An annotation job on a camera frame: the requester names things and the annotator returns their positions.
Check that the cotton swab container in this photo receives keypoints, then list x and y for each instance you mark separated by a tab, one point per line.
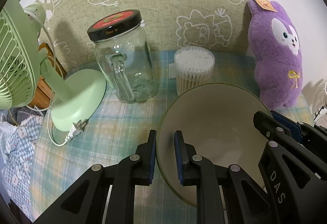
193	66

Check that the wooden chair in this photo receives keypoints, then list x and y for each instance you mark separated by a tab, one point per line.
43	91

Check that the white standing fan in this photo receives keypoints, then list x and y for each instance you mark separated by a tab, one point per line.
319	105

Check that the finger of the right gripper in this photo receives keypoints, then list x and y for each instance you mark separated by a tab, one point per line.
301	132
312	154

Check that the glass jar black lid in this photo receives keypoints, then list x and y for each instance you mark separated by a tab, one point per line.
123	55

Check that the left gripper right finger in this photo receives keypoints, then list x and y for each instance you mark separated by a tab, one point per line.
223	194

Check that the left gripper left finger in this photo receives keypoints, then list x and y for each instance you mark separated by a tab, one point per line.
105	194

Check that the purple plush bunny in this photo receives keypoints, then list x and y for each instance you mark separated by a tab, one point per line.
275	44

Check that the ceramic bowl blue pattern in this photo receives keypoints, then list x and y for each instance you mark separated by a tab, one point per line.
217	119

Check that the green desk fan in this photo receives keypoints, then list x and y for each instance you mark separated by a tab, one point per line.
22	63

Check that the blue checkered bedding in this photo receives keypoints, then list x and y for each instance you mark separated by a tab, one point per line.
20	129

